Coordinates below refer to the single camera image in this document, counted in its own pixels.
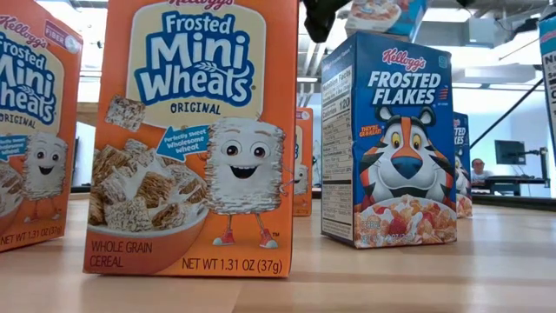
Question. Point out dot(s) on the blue Frosted Flakes box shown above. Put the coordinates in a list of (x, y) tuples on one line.
[(464, 174), (404, 152)]

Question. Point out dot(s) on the person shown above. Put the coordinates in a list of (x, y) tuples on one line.
[(480, 171)]

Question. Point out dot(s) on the black monitor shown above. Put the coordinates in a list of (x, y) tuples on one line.
[(510, 152)]

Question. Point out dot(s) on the orange Mini Wheats box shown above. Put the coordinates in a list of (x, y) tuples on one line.
[(35, 130), (191, 174), (305, 130)]

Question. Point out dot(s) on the dark desk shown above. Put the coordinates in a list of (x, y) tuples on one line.
[(508, 180)]

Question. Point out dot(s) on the blue Rice Krispies box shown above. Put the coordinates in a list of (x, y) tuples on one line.
[(382, 17), (551, 65)]

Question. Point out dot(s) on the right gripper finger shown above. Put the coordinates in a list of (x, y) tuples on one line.
[(323, 19)]

